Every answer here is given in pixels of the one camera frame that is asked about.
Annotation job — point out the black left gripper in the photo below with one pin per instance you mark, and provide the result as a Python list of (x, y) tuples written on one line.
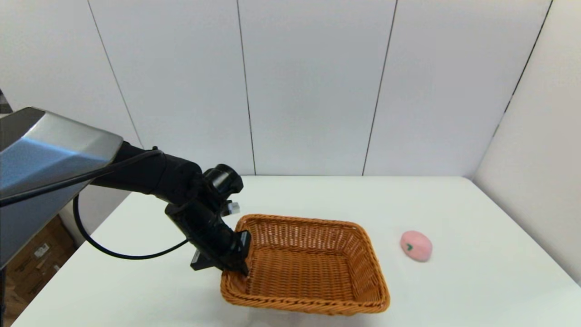
[(204, 227)]

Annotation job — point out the orange wicker basket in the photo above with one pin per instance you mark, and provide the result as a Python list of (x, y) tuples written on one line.
[(308, 272)]

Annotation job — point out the pink toy peach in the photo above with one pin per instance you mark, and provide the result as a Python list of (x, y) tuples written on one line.
[(417, 247)]

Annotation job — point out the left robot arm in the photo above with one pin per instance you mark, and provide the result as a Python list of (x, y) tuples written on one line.
[(45, 150)]

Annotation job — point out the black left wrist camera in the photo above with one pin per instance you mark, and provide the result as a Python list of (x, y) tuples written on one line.
[(222, 181)]

